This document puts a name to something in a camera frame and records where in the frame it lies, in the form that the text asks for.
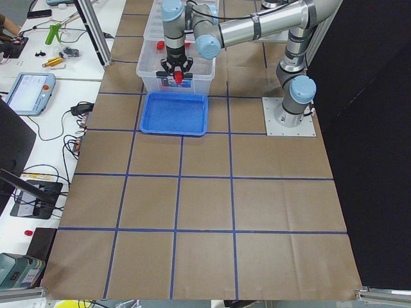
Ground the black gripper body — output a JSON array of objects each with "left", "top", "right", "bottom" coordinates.
[{"left": 161, "top": 55, "right": 193, "bottom": 74}]

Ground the red block grasped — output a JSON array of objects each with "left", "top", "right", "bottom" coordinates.
[{"left": 174, "top": 71, "right": 184, "bottom": 85}]

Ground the clear plastic box lid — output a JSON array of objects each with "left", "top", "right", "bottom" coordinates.
[{"left": 143, "top": 1, "right": 220, "bottom": 44}]

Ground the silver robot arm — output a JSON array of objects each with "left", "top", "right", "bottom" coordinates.
[
  {"left": 161, "top": 0, "right": 338, "bottom": 128},
  {"left": 261, "top": 0, "right": 289, "bottom": 10}
]

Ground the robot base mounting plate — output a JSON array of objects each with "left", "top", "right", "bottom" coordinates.
[{"left": 262, "top": 97, "right": 316, "bottom": 138}]

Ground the red block far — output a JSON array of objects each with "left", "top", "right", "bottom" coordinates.
[{"left": 156, "top": 41, "right": 165, "bottom": 50}]

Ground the clear plastic storage box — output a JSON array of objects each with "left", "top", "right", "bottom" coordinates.
[{"left": 136, "top": 38, "right": 216, "bottom": 96}]

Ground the blue plastic tray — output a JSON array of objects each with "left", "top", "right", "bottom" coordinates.
[{"left": 139, "top": 92, "right": 209, "bottom": 136}]

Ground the black power adapter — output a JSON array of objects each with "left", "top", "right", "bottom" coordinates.
[{"left": 70, "top": 102, "right": 94, "bottom": 116}]

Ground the brass cylinder tool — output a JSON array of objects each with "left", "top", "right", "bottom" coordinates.
[{"left": 42, "top": 56, "right": 66, "bottom": 70}]

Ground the black smartphone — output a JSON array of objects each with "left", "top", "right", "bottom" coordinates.
[{"left": 27, "top": 9, "right": 52, "bottom": 19}]

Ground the teach pendant tablet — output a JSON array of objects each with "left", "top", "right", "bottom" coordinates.
[{"left": 5, "top": 73, "right": 56, "bottom": 116}]

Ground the brown paper table cover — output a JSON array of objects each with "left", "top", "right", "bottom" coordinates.
[{"left": 42, "top": 1, "right": 361, "bottom": 300}]

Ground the black monitor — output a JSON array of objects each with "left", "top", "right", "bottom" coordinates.
[{"left": 0, "top": 98, "right": 37, "bottom": 208}]

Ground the aluminium frame post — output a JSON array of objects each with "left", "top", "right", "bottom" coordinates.
[{"left": 74, "top": 0, "right": 112, "bottom": 67}]

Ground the green handled tool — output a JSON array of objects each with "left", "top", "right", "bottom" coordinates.
[{"left": 45, "top": 23, "right": 62, "bottom": 46}]

